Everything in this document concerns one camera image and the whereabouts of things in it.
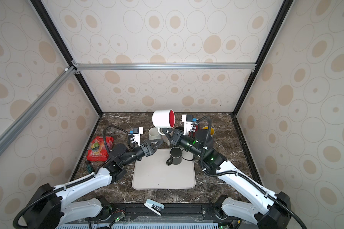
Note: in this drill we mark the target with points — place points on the cream white mug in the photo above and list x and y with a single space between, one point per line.
163 119

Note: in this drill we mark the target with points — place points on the beige plastic tray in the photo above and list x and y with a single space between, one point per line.
153 173

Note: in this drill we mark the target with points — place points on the red snack bag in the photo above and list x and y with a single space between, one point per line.
97 151

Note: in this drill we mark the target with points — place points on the white ribbed mug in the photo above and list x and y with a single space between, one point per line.
154 134

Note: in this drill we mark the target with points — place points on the blue butterfly mug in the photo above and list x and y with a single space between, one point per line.
212 131

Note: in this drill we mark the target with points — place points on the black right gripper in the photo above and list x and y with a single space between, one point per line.
177 137

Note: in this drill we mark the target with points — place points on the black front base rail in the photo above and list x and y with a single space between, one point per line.
172 216

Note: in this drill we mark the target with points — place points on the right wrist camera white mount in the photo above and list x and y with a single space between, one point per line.
189 122

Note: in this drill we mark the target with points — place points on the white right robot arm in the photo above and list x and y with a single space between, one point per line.
266 209

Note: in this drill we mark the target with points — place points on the small black mug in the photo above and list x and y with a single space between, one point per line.
175 156

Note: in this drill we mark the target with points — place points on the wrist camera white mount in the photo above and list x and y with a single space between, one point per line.
134 137
189 122

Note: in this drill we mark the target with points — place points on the light blue white stapler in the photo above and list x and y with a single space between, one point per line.
154 206

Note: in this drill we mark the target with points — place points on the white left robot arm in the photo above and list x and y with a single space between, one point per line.
51 207

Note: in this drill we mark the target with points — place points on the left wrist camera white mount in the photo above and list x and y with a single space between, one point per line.
134 137

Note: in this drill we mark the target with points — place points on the green handled screwdriver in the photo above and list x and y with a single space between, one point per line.
89 167

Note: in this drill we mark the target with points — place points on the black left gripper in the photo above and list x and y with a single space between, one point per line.
146 148

